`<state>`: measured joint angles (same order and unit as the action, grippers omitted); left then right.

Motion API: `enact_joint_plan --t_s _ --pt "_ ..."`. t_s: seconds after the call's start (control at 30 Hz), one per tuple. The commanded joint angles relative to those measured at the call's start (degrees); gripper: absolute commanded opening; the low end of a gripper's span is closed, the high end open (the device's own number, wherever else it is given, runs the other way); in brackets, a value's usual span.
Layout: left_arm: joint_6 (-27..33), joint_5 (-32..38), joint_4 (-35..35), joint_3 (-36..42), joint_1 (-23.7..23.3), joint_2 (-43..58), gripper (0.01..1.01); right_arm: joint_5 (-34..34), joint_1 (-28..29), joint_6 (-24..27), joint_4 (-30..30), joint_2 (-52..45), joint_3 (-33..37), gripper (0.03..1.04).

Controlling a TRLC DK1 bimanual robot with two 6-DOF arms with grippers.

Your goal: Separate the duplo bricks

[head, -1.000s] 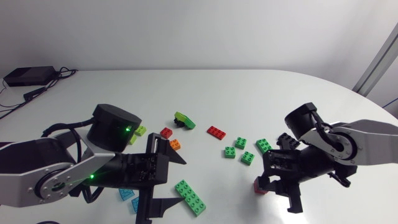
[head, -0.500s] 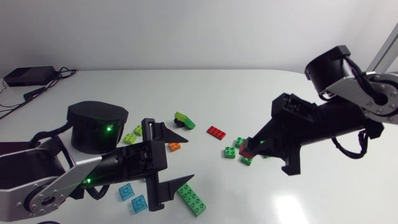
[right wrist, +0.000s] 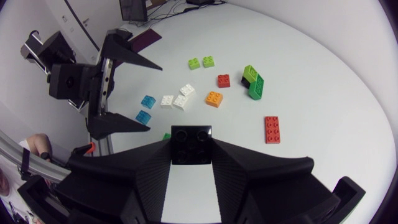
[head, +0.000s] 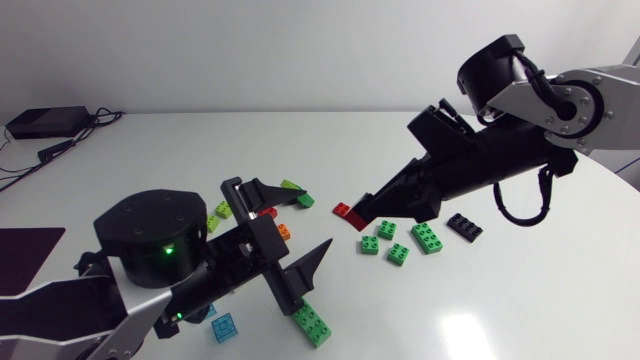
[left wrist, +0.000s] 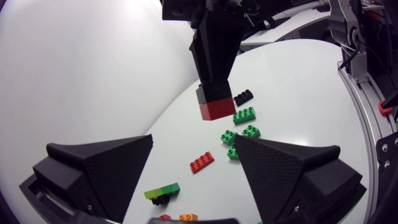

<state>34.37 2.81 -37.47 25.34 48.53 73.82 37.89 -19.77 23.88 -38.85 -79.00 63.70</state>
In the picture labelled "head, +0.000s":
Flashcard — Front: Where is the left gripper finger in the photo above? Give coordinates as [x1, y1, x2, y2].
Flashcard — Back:
[283, 237, 334, 301]
[238, 177, 308, 214]

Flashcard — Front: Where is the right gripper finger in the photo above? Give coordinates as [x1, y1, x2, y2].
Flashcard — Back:
[351, 192, 387, 224]

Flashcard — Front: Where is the black toy brick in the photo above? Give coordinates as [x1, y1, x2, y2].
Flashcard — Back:
[446, 212, 485, 244]

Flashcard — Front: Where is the long green toy brick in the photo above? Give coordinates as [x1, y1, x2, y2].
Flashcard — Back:
[291, 298, 333, 349]
[410, 222, 445, 256]

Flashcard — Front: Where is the dark mat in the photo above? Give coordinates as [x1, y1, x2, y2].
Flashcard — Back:
[0, 227, 67, 297]

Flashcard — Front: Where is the black power brick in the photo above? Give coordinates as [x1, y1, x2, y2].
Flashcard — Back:
[5, 105, 92, 140]

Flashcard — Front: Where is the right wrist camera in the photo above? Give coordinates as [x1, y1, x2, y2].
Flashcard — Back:
[406, 98, 477, 157]

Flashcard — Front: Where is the thin black cable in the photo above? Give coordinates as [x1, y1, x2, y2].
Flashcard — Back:
[0, 127, 41, 182]

